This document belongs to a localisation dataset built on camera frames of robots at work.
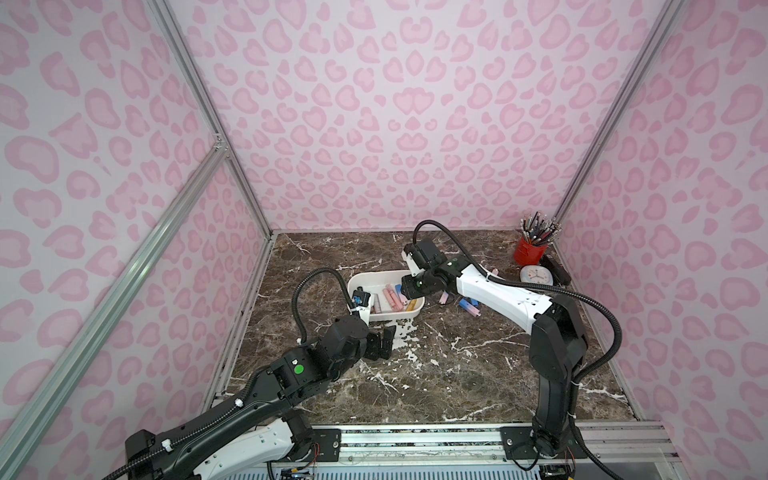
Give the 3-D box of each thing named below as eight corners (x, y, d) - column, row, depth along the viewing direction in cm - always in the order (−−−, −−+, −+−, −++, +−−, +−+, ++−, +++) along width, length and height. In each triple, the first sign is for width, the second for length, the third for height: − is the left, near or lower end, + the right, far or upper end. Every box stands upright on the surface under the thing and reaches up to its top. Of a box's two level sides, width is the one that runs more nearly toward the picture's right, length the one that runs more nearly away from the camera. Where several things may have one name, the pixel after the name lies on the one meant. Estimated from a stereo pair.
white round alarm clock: (521, 288, 105) (525, 282, 102) (516, 271, 110) (519, 264, 107) (551, 288, 105) (556, 282, 102) (544, 271, 110) (548, 264, 107)
